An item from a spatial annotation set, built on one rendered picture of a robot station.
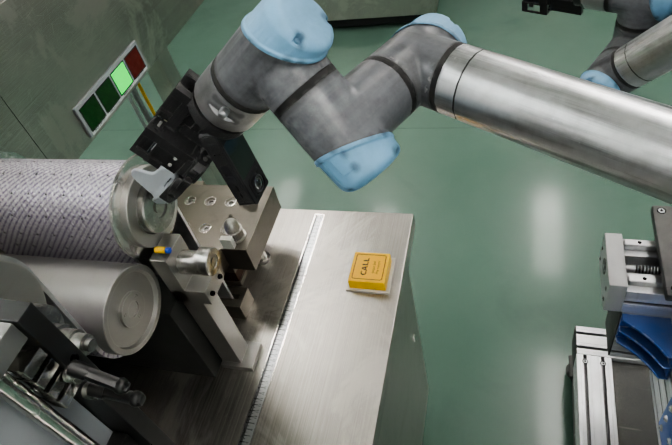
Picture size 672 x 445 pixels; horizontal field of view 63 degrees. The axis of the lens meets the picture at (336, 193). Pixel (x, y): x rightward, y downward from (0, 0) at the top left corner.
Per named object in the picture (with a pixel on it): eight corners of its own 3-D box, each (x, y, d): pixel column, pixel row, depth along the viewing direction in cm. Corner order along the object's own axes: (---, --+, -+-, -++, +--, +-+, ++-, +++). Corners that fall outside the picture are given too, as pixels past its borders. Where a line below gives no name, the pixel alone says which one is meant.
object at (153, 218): (157, 244, 76) (135, 204, 71) (145, 244, 76) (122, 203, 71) (181, 208, 81) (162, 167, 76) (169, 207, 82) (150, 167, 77)
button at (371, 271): (386, 291, 101) (384, 283, 99) (349, 288, 103) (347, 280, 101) (392, 261, 106) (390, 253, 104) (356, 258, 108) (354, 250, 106)
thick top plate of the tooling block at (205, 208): (256, 270, 101) (246, 250, 97) (77, 257, 113) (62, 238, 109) (281, 207, 112) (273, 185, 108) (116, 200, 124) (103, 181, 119)
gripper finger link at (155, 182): (124, 179, 72) (152, 142, 67) (163, 203, 74) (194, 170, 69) (112, 195, 70) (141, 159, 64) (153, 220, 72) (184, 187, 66)
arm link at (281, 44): (316, 69, 47) (250, -11, 46) (251, 133, 54) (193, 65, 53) (356, 41, 53) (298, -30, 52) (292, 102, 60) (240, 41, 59)
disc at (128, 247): (144, 281, 76) (93, 205, 66) (141, 281, 76) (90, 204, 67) (189, 206, 86) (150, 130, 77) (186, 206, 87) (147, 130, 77)
